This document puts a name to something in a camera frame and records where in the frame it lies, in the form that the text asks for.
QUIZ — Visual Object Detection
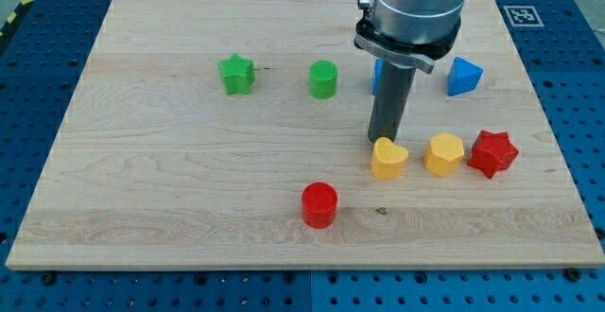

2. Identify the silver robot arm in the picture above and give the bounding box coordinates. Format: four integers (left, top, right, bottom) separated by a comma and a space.
354, 0, 465, 74

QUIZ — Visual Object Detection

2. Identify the green star block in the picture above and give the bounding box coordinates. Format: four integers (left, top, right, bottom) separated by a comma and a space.
217, 54, 255, 95

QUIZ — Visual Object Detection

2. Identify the yellow hexagon block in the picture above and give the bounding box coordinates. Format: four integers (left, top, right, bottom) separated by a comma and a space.
423, 132, 465, 177

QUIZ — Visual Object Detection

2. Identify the red star block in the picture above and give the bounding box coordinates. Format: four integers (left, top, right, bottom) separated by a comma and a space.
467, 130, 519, 179

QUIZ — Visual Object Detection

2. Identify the red cylinder block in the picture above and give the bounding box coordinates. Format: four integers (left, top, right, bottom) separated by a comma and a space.
302, 182, 338, 229

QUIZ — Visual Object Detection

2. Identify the green cylinder block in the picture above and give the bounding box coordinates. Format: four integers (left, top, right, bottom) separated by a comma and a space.
309, 61, 338, 99

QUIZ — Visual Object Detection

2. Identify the wooden board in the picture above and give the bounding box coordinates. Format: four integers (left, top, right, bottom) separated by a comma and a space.
7, 0, 604, 270

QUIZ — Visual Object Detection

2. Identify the yellow heart block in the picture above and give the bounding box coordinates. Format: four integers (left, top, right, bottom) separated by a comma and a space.
371, 137, 409, 180

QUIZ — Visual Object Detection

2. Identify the blue cube block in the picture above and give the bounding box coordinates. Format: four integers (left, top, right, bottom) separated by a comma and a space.
372, 59, 383, 95

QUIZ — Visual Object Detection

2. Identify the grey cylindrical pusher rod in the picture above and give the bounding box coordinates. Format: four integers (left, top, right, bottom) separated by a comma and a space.
368, 61, 415, 143

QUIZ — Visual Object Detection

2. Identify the blue triangle block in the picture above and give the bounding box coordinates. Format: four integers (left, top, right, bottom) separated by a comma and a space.
447, 57, 484, 96

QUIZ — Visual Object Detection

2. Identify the white fiducial marker tag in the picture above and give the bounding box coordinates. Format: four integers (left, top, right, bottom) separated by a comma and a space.
504, 5, 544, 27

